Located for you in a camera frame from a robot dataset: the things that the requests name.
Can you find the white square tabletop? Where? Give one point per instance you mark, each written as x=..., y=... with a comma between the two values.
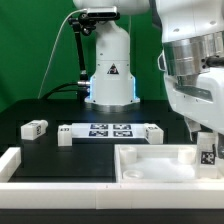
x=159, y=164

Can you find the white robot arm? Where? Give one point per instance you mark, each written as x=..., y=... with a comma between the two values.
x=192, y=58

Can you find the white U-shaped fence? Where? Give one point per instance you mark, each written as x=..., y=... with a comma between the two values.
x=62, y=195

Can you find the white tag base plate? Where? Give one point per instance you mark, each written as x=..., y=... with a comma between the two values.
x=107, y=130

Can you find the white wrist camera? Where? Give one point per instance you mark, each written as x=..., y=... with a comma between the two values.
x=161, y=62

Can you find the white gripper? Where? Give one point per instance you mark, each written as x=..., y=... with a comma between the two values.
x=202, y=104

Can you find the black camera stand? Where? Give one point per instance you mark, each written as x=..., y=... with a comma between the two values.
x=80, y=50

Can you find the grey camera on stand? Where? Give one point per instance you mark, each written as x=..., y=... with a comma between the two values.
x=102, y=12

